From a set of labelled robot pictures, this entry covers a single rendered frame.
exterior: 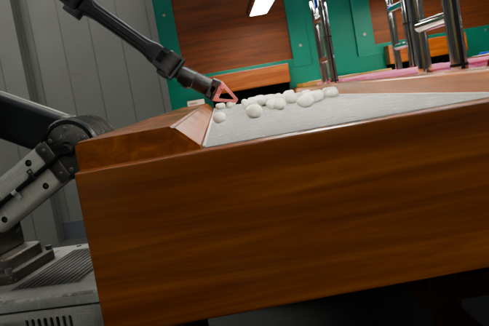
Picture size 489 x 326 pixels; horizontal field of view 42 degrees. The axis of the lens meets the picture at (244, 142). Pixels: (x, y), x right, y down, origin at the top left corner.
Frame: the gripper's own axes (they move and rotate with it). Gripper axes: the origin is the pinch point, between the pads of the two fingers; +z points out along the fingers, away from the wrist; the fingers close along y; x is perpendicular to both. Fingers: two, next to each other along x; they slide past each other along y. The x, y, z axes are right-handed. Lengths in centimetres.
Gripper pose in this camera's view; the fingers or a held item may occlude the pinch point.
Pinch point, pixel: (234, 100)
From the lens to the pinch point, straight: 204.9
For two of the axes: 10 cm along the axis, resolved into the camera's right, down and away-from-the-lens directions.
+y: -0.4, -0.5, 10.0
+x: -4.3, 9.0, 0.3
